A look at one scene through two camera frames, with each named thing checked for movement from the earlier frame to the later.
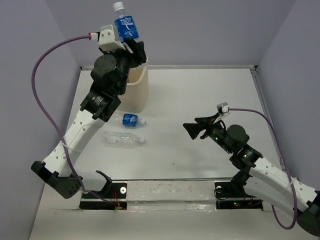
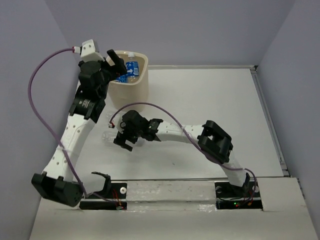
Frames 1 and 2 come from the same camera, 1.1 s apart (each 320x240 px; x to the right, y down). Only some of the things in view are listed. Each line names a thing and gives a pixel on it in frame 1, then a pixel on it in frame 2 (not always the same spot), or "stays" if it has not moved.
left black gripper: x=138 y=58 -> x=116 y=70
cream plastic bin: x=136 y=96 stays
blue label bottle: x=126 y=25 -> x=132 y=68
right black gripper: x=205 y=123 -> x=121 y=141
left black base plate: x=115 y=191 stays
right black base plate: x=227 y=198 stays
